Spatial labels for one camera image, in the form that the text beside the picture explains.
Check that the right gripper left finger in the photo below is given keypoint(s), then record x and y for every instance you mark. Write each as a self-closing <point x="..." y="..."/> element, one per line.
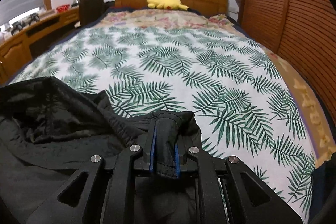
<point x="97" y="194"/>

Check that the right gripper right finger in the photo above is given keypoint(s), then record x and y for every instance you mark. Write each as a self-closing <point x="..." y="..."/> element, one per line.
<point x="228" y="191"/>

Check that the black jacket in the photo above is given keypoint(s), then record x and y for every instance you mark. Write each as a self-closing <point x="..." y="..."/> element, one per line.
<point x="49" y="131"/>

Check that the palm leaf bedspread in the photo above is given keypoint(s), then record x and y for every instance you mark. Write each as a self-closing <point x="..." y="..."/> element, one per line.
<point x="240" y="101"/>

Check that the wooden desk cabinet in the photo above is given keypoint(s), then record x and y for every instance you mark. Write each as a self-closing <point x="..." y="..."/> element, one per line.
<point x="23" y="47"/>

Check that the black dumbbells on desk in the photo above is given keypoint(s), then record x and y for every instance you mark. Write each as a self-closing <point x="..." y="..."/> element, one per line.
<point x="18" y="26"/>

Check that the red basket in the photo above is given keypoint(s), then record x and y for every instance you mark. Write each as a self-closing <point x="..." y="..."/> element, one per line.
<point x="63" y="8"/>

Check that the dark wooden chair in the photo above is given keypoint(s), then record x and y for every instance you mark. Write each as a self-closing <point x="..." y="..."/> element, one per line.
<point x="90" y="10"/>

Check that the floral pillow cover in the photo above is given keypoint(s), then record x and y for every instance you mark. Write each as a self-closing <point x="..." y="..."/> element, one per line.
<point x="164" y="19"/>

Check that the wooden louvered wardrobe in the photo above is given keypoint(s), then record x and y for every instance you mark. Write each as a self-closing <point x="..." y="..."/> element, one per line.
<point x="300" y="31"/>

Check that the yellow plush toy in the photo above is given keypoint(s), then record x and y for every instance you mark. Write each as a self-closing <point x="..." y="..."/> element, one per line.
<point x="166" y="5"/>

